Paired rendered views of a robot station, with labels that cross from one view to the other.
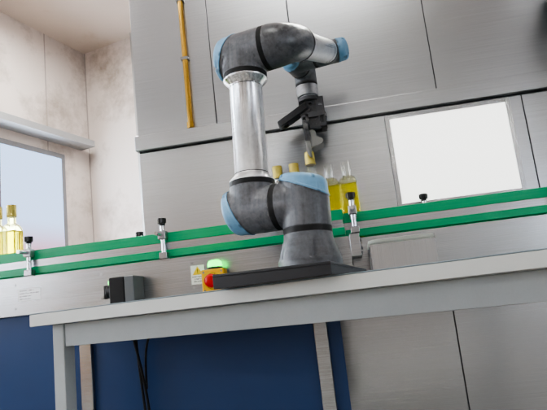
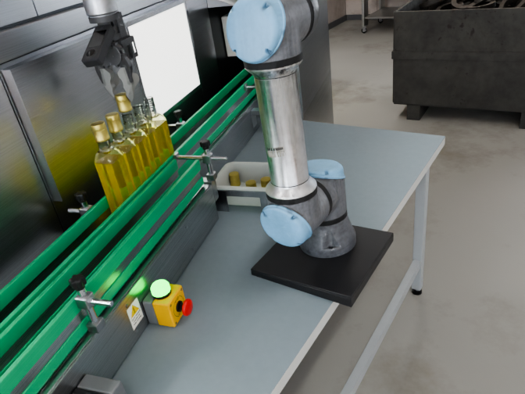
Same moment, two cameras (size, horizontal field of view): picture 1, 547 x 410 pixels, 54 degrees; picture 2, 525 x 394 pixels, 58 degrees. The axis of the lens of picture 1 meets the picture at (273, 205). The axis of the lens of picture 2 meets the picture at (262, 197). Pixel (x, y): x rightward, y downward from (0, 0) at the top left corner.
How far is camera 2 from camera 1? 173 cm
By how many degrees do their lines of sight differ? 84
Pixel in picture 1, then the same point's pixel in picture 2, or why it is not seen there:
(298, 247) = (349, 231)
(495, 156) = (186, 58)
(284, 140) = (46, 70)
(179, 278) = (121, 335)
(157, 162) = not seen: outside the picture
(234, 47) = (294, 24)
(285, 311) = not seen: hidden behind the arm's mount
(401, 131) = (137, 41)
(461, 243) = (225, 152)
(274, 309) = not seen: hidden behind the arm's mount
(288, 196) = (339, 191)
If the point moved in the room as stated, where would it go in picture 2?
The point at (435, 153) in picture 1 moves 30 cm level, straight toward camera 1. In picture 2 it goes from (159, 62) to (234, 62)
